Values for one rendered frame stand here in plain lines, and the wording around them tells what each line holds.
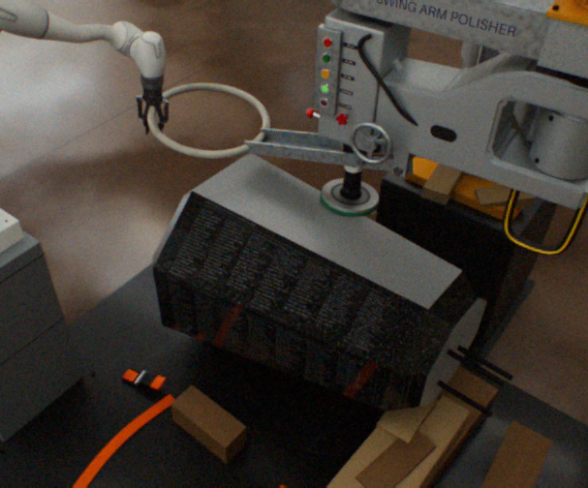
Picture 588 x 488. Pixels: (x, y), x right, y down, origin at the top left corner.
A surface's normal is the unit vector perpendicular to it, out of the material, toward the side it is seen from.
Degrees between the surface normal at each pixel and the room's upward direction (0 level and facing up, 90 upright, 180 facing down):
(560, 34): 90
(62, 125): 0
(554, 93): 90
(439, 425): 0
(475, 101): 90
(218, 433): 0
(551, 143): 90
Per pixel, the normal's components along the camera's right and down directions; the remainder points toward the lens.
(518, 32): -0.53, 0.56
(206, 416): 0.02, -0.74
